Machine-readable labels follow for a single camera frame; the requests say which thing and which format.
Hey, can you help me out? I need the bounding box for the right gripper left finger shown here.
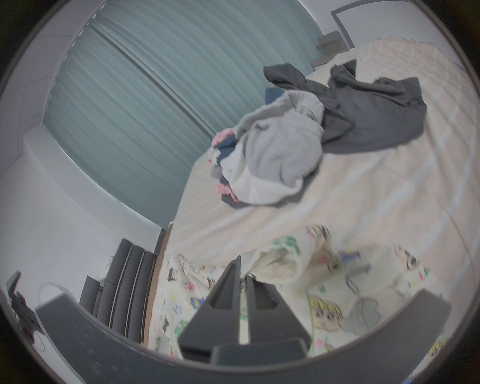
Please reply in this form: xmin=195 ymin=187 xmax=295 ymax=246
xmin=178 ymin=256 xmax=241 ymax=359

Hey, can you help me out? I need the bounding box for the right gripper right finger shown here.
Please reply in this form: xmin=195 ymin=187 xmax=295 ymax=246
xmin=245 ymin=275 xmax=312 ymax=352

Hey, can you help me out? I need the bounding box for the white printed pyjama top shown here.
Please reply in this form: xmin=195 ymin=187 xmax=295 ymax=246
xmin=148 ymin=224 xmax=452 ymax=362

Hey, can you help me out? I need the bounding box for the bed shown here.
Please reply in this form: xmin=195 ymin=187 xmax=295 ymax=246
xmin=144 ymin=0 xmax=477 ymax=362

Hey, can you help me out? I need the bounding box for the pile of clothes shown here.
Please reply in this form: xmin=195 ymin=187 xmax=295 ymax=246
xmin=210 ymin=88 xmax=326 ymax=209

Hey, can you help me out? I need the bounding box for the black padded sofa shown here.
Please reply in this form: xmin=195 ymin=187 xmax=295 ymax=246
xmin=78 ymin=238 xmax=159 ymax=344

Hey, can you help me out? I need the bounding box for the blue-green curtain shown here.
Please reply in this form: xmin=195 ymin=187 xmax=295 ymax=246
xmin=87 ymin=0 xmax=324 ymax=136
xmin=42 ymin=22 xmax=219 ymax=229

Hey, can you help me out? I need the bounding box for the black garment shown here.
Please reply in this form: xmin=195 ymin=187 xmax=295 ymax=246
xmin=263 ymin=59 xmax=428 ymax=155

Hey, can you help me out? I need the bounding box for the grey bedside table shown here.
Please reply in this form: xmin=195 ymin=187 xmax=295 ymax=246
xmin=310 ymin=31 xmax=356 ymax=67

